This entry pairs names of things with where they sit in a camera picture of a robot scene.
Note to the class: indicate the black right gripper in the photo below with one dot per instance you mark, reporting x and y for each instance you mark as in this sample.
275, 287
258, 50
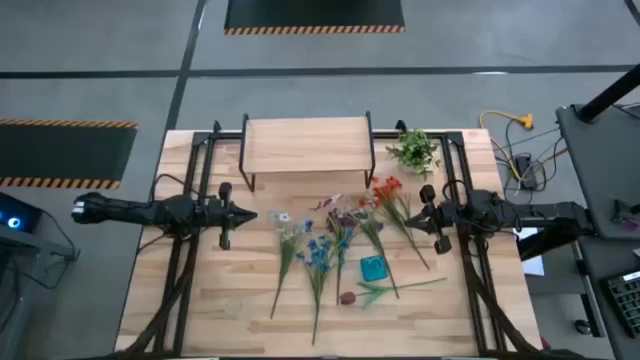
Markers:
441, 217

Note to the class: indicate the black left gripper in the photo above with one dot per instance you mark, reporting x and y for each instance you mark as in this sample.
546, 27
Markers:
215, 215

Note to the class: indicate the orange flower stem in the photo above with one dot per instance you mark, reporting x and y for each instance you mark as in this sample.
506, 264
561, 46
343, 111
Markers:
395, 210

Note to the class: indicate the pink white flower stem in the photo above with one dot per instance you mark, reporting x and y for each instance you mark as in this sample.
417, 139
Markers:
375, 240

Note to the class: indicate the pale white flower stem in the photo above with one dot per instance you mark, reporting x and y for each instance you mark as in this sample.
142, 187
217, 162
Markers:
286, 250

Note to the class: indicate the teal cut glass vase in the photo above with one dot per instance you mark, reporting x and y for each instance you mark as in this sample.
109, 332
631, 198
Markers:
374, 268

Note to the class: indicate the purple flower stem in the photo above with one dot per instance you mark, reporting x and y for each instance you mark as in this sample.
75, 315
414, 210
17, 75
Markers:
340, 240

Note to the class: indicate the clear glass vase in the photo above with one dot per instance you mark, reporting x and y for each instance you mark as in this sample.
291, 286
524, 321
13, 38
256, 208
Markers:
240, 307

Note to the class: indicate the blue flower stem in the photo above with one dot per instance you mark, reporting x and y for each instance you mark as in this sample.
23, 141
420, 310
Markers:
317, 280

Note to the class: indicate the dark red tulip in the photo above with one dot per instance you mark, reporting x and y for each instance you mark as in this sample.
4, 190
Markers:
348, 298

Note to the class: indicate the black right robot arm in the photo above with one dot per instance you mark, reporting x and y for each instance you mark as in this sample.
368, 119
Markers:
540, 212

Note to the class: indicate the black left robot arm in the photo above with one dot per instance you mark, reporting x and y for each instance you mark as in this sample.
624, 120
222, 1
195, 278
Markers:
130, 212

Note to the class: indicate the wooden shelf black metal legs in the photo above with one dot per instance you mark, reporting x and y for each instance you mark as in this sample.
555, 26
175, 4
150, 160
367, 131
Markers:
305, 145

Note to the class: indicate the small green potted plant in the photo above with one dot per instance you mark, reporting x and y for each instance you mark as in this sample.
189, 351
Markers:
415, 150

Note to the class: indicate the black power adapter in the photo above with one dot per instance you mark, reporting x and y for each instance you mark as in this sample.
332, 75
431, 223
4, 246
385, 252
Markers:
525, 170

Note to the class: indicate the white paper sheet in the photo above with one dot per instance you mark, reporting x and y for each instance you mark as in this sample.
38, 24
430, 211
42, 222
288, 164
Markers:
534, 265

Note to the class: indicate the grey desk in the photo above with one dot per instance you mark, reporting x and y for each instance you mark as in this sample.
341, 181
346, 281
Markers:
610, 260
600, 165

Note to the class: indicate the black hazard striped floor mat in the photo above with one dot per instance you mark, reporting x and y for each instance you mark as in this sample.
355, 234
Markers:
60, 155
315, 15

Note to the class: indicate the black computer mouse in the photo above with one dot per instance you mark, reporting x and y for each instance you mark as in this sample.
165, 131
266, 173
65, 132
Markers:
582, 327

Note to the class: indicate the spare purple flower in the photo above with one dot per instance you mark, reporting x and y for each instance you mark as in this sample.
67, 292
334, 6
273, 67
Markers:
627, 220

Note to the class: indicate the grey metal stand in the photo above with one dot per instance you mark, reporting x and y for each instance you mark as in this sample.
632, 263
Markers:
30, 245

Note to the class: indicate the black keyboard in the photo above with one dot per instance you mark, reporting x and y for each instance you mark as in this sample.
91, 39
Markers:
625, 300

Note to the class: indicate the black computer blue light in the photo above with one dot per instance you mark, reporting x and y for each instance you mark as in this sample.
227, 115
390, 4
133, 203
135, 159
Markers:
15, 220

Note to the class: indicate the black pole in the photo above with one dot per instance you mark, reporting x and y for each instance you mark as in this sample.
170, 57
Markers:
610, 92

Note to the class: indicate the black metal table frame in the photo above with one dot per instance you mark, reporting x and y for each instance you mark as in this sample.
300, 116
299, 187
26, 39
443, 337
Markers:
200, 137

